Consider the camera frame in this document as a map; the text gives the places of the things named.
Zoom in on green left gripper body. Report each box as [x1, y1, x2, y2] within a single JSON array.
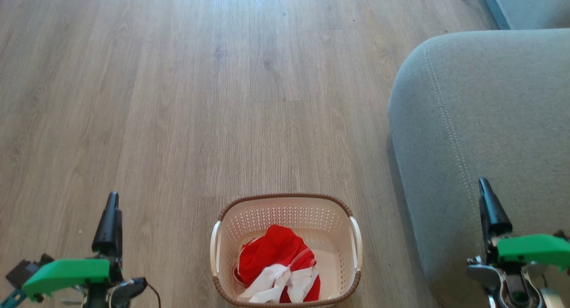
[[21, 256, 148, 308]]

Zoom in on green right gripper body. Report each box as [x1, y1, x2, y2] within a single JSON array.
[[467, 233, 570, 308]]

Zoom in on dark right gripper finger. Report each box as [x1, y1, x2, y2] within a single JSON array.
[[478, 178, 513, 251]]

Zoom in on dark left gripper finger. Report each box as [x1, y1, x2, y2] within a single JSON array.
[[92, 191, 123, 258]]

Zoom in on red and white garment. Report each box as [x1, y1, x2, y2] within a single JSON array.
[[237, 224, 321, 304]]

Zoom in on grey and yellow sofa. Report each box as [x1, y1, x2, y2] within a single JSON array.
[[387, 0, 570, 308]]

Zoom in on small red garment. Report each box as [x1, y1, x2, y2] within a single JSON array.
[[232, 263, 250, 287]]

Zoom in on beige plastic laundry basket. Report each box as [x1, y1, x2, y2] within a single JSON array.
[[210, 193, 363, 308]]

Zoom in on thin black left gripper cable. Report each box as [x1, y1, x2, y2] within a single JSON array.
[[145, 281, 162, 308]]

